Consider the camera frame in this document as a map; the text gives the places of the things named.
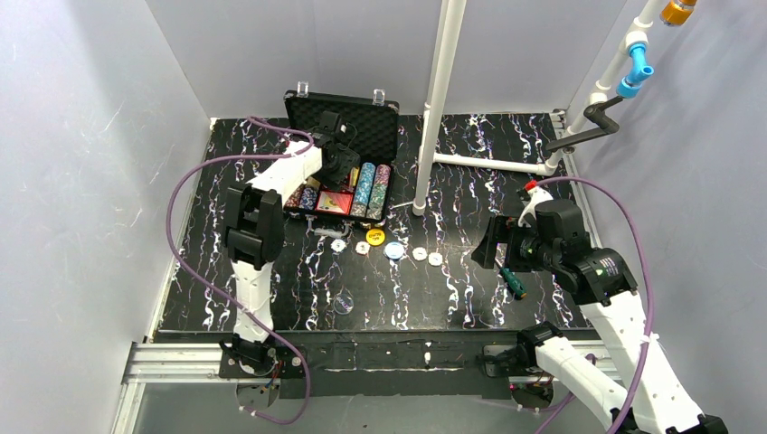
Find red playing card deck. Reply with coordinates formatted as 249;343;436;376
315;190;354;215

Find yellow big blind button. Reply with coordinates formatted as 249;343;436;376
365;228;386;246

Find blue small blind button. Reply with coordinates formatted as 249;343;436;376
384;241;405;260

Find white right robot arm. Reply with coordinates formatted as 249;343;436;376
471;182;727;433

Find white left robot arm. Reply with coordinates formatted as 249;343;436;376
222;111;360;369

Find black poker set case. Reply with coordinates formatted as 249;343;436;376
283;81;400;224

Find blue yellow card deck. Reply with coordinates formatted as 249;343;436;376
348;167;360;189

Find yellow poker chip stack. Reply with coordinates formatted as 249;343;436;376
306;177;321;190

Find purple poker chip stack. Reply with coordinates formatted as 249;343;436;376
374;165;392;185

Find dark blue poker chip stack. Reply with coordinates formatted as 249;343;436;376
298;185;318;211

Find light blue poker chip stack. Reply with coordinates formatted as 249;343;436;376
352;162;376;205

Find red poker chip stack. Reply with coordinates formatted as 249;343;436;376
284;184;305;208

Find white-grey poker chip stack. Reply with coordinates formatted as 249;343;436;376
366;207;384;222
349;203;367;218

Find green poker chip stack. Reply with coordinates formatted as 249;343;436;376
368;184;388;210

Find white one poker chip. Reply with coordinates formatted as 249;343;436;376
427;252;443;267
412;247;428;261

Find clear dealer button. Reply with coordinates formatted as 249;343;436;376
333;293;355;316

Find blue pipe fitting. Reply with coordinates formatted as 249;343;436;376
616;42;655;99

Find orange pipe fitting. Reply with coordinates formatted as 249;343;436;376
658;0;697;27

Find green handle screwdriver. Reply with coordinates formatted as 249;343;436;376
500;268;526;300

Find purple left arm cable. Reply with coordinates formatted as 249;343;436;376
166;115;316;425

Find black clamp handle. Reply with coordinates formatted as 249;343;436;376
544;95;624;154

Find white PVC pipe frame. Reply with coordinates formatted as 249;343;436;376
411;1;665;216

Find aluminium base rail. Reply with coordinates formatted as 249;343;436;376
112;330;601;433

